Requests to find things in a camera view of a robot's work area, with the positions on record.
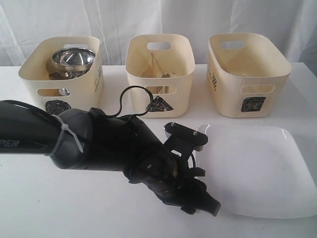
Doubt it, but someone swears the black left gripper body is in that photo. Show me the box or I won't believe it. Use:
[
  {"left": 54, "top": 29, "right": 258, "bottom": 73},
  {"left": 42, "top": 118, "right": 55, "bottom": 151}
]
[{"left": 123, "top": 152, "right": 211, "bottom": 211}]

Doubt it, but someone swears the wooden chopstick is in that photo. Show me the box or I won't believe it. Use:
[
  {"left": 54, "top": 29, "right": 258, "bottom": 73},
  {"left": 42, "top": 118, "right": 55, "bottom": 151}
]
[{"left": 151, "top": 53, "right": 164, "bottom": 78}]

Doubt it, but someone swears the stainless steel bowl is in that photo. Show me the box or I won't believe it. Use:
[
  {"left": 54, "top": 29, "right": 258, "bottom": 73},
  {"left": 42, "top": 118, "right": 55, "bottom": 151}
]
[{"left": 51, "top": 48, "right": 96, "bottom": 72}]

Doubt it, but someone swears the steel table knife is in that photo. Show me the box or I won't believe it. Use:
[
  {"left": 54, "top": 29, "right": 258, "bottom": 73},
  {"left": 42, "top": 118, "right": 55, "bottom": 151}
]
[{"left": 147, "top": 86, "right": 169, "bottom": 94}]

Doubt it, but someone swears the steel spoon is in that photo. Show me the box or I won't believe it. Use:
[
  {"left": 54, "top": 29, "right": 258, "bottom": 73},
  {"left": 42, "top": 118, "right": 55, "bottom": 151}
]
[{"left": 161, "top": 73, "right": 176, "bottom": 78}]

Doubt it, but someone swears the steel mug front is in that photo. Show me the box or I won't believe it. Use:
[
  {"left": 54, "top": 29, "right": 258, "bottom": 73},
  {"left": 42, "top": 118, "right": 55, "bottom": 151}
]
[{"left": 49, "top": 71, "right": 86, "bottom": 96}]

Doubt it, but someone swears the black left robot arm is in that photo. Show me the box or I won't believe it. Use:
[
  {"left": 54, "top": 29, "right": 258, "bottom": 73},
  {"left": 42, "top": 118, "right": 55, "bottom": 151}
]
[{"left": 0, "top": 100, "right": 221, "bottom": 216}]

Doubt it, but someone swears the white square plate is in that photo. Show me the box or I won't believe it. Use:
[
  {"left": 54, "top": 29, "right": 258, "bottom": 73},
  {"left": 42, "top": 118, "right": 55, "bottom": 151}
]
[{"left": 196, "top": 124, "right": 317, "bottom": 219}]

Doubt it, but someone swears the cream bin with triangle mark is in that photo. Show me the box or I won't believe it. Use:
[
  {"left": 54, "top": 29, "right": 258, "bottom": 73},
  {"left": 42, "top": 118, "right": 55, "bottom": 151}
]
[{"left": 125, "top": 34, "right": 195, "bottom": 118}]

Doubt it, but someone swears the cream bin with square mark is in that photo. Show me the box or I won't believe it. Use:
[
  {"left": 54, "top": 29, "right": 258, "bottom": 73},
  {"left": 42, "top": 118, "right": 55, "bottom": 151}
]
[{"left": 207, "top": 33, "right": 292, "bottom": 118}]

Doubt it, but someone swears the cream bin with circle mark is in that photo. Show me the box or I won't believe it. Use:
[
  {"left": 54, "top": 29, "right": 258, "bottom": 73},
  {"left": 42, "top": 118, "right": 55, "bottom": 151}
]
[{"left": 18, "top": 36, "right": 104, "bottom": 111}]

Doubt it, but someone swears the white backdrop curtain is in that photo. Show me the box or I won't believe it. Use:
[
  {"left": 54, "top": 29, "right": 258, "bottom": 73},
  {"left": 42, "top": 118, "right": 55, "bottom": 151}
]
[{"left": 0, "top": 0, "right": 317, "bottom": 71}]

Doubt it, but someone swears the black camera cable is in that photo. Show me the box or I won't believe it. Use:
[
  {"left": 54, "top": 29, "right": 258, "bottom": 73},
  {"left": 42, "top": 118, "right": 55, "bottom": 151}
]
[{"left": 106, "top": 85, "right": 154, "bottom": 119}]

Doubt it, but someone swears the white cable tie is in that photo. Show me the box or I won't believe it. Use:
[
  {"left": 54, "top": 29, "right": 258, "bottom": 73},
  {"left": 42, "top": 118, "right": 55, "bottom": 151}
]
[{"left": 46, "top": 115, "right": 84, "bottom": 157}]

